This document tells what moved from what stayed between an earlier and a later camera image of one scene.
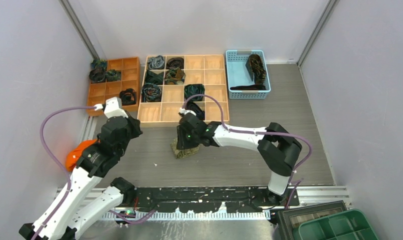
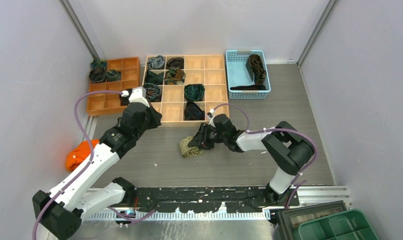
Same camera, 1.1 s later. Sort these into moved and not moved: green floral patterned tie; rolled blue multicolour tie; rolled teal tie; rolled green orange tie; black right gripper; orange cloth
Moved: black right gripper; green floral patterned tie
Not moved: rolled blue multicolour tie; rolled green orange tie; rolled teal tie; orange cloth
